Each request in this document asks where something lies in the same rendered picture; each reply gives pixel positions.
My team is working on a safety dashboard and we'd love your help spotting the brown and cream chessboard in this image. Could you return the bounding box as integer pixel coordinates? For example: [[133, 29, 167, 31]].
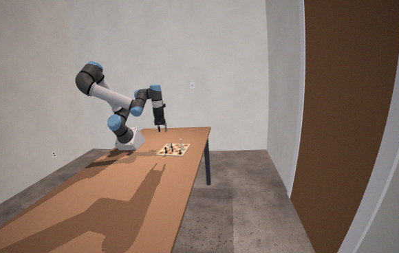
[[156, 144, 191, 156]]

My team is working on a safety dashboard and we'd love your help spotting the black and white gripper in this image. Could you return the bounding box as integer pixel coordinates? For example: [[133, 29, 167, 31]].
[[152, 100, 167, 132]]

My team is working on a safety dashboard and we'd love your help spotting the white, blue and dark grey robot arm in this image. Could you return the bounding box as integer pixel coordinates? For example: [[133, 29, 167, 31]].
[[75, 61, 162, 144]]

